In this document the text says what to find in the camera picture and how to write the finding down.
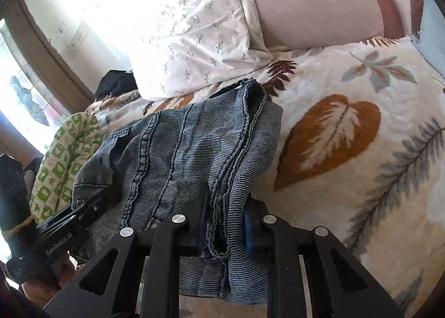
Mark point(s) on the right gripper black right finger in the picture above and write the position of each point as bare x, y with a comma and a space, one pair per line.
310, 272

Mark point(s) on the pink padded headboard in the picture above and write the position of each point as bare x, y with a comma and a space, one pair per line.
317, 23

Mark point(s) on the black cloth on bed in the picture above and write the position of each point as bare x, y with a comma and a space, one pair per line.
115, 83

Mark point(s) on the cream leaf-print fleece blanket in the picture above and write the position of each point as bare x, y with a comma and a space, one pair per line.
361, 151

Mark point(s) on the blue denim pants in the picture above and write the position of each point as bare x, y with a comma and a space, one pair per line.
156, 165

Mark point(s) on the brown wooden window frame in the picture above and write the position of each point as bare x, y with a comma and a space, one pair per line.
49, 66

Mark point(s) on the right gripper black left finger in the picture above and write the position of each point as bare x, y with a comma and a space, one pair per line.
135, 274

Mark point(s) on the light blue pillow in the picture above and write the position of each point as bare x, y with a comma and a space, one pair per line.
430, 40

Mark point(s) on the green checkered rolled quilt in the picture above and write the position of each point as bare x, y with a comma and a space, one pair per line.
76, 140

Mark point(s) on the white patterned pillow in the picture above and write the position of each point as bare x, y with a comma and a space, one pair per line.
182, 46

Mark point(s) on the person's left hand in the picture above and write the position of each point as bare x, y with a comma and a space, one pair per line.
41, 292

